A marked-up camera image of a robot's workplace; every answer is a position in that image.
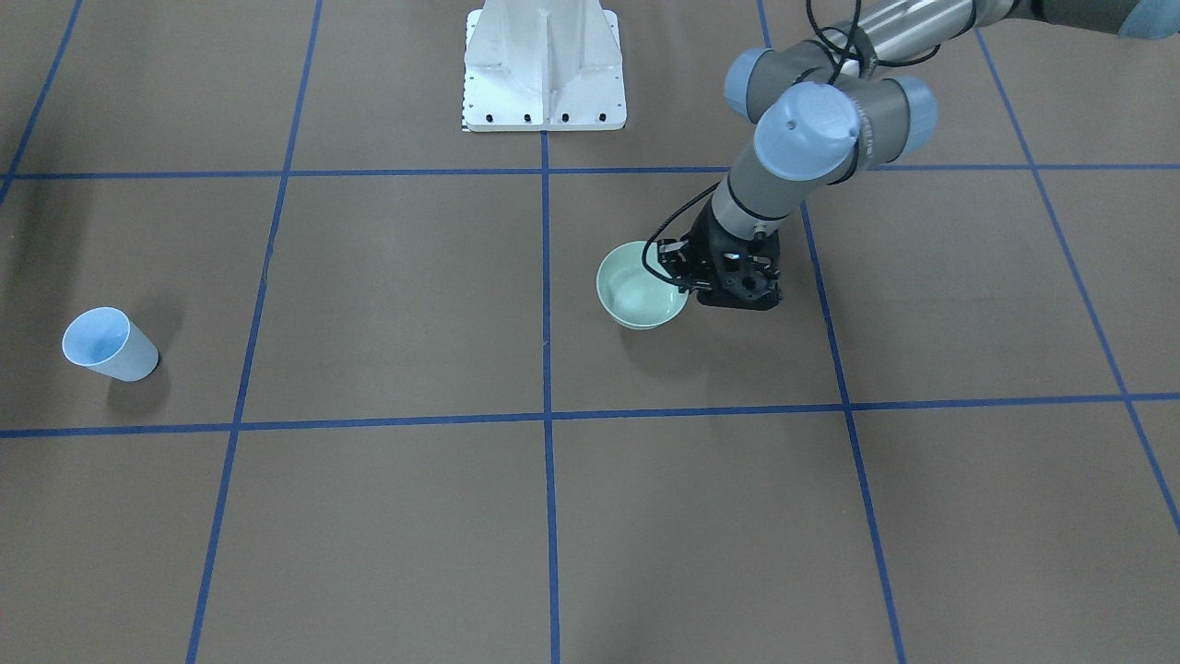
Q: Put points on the mint green bowl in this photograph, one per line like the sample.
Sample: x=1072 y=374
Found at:
x=631 y=295

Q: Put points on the light blue plastic cup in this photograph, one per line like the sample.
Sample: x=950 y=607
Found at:
x=106 y=341

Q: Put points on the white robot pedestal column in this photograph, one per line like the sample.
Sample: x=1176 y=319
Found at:
x=543 y=66

